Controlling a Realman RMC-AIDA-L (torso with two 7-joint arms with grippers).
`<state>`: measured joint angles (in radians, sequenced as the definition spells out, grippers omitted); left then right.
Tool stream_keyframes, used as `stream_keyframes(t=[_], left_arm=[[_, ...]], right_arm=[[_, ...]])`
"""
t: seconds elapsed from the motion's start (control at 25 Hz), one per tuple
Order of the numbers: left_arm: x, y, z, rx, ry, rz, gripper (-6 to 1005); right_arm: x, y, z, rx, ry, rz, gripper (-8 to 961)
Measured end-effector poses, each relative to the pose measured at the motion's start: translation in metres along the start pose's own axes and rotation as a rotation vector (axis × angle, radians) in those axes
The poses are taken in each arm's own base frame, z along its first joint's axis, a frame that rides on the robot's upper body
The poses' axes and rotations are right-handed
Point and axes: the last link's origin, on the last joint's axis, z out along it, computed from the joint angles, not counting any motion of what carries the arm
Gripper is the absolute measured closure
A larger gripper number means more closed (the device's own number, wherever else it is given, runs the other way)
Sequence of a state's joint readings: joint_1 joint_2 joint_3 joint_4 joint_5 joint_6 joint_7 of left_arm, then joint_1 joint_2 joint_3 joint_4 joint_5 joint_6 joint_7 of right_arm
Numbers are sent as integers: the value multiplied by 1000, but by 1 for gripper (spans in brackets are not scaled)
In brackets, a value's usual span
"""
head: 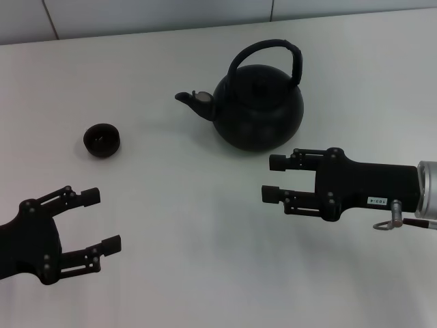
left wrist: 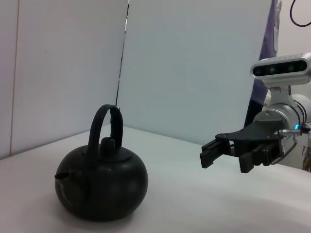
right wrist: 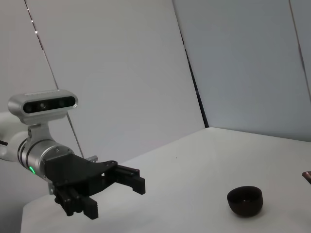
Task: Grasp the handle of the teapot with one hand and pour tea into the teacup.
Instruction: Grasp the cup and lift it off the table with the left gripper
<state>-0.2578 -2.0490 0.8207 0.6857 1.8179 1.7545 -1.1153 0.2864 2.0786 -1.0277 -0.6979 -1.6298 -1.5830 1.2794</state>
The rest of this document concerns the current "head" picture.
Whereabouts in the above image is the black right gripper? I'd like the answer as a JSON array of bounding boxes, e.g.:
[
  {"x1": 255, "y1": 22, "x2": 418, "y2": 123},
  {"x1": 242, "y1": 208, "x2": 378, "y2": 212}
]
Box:
[{"x1": 261, "y1": 147, "x2": 423, "y2": 223}]

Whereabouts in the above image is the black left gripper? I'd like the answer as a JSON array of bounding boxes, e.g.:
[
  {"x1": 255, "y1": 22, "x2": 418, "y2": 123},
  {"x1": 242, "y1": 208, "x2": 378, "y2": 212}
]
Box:
[{"x1": 0, "y1": 185, "x2": 122, "y2": 286}]

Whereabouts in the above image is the black cast iron teapot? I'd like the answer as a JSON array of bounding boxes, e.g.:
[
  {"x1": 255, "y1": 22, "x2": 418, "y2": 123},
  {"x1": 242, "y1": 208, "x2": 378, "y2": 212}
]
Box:
[{"x1": 174, "y1": 39, "x2": 305, "y2": 151}]

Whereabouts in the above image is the small dark teacup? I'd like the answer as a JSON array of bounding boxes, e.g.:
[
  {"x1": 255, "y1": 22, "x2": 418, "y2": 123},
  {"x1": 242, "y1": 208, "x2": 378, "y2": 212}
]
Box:
[{"x1": 83, "y1": 122, "x2": 122, "y2": 159}]

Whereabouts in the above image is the right gripper cable with connector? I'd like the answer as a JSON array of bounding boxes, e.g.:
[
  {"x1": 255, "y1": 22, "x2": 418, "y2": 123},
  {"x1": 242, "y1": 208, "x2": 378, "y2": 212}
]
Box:
[{"x1": 372, "y1": 200, "x2": 437, "y2": 230}]

